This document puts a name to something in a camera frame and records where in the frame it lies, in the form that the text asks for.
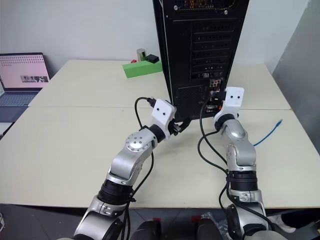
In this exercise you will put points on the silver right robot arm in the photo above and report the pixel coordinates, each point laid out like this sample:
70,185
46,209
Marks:
241,150

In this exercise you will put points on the black computer tower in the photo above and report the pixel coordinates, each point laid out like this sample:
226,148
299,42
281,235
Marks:
200,50

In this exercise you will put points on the silver metal cylinder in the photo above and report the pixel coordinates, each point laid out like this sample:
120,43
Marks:
141,54

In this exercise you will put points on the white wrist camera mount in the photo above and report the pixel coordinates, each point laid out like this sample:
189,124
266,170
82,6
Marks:
163,112
233,100

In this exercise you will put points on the green rectangular box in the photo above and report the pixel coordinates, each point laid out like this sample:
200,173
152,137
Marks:
142,69

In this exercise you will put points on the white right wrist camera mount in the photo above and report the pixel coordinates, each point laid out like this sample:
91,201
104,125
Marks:
233,100

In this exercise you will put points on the small black box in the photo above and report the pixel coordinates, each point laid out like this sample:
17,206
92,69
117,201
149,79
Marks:
152,58

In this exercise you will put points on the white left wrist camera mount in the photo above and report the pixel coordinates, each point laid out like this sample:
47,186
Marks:
163,112

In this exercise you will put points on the clear crumpled plastic wrap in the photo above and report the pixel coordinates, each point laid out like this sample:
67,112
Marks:
217,220

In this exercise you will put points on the white shoe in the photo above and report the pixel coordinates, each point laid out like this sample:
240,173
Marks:
283,223

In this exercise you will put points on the open grey laptop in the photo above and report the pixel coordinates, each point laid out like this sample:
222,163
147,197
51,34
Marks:
21,82

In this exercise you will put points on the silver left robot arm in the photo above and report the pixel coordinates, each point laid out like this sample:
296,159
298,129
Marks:
125,162

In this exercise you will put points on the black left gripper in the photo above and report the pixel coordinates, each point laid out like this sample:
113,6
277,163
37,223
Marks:
175,127

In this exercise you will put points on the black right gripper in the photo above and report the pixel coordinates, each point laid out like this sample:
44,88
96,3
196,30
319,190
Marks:
222,105

